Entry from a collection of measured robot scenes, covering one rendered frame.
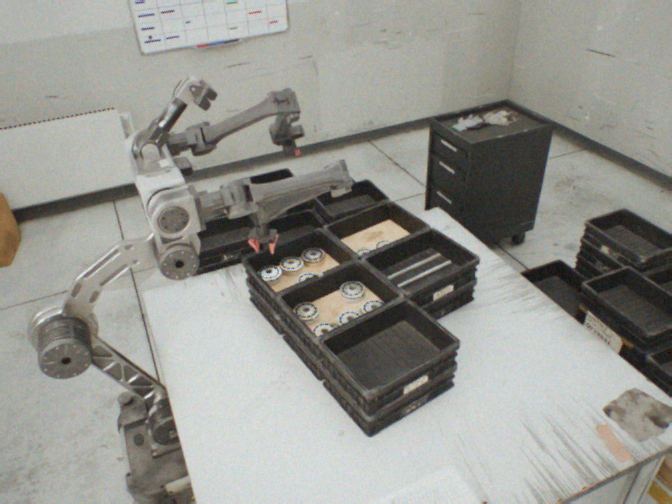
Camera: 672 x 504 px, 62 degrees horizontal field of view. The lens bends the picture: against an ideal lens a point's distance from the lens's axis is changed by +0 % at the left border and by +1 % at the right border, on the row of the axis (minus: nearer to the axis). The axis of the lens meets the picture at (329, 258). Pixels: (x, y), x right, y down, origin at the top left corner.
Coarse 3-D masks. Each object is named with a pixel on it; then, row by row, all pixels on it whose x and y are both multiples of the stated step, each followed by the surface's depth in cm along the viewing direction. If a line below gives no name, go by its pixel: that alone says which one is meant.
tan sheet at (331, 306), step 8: (328, 296) 228; (336, 296) 228; (368, 296) 227; (320, 304) 224; (328, 304) 224; (336, 304) 224; (344, 304) 223; (352, 304) 223; (360, 304) 223; (320, 312) 220; (328, 312) 220; (336, 312) 220; (360, 312) 219; (320, 320) 217; (328, 320) 216; (336, 320) 216
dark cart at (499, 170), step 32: (448, 128) 339; (480, 128) 346; (512, 128) 344; (544, 128) 338; (448, 160) 352; (480, 160) 331; (512, 160) 342; (544, 160) 353; (448, 192) 362; (480, 192) 345; (512, 192) 357; (480, 224) 360; (512, 224) 373
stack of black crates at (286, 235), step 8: (288, 216) 346; (296, 216) 349; (304, 216) 351; (312, 216) 349; (272, 224) 345; (280, 224) 347; (288, 224) 350; (296, 224) 352; (304, 224) 355; (312, 224) 354; (320, 224) 339; (280, 232) 350; (288, 232) 350; (296, 232) 350; (304, 232) 349; (280, 240) 343
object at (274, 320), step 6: (246, 282) 240; (252, 288) 236; (252, 294) 241; (252, 300) 246; (258, 300) 239; (258, 306) 241; (264, 306) 233; (264, 312) 236; (270, 312) 226; (270, 318) 233; (276, 318) 223; (270, 324) 233; (276, 324) 227; (276, 330) 230; (282, 330) 228
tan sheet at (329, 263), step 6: (324, 252) 253; (300, 258) 250; (330, 258) 249; (324, 264) 246; (330, 264) 245; (336, 264) 245; (306, 270) 243; (312, 270) 243; (318, 270) 242; (324, 270) 242; (282, 276) 240; (288, 276) 240; (294, 276) 240; (282, 282) 237; (288, 282) 237; (294, 282) 236; (276, 288) 234; (282, 288) 234
